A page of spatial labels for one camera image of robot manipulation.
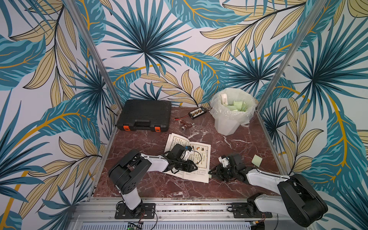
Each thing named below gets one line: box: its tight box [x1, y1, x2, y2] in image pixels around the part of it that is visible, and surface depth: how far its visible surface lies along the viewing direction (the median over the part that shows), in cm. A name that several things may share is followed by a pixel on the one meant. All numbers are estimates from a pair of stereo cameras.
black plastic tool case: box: [116, 99, 172, 133], surface depth 105 cm
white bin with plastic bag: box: [208, 88, 257, 136], surface depth 92 cm
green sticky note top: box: [251, 154, 264, 168], surface depth 95 cm
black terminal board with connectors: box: [188, 106, 207, 120], surface depth 117 cm
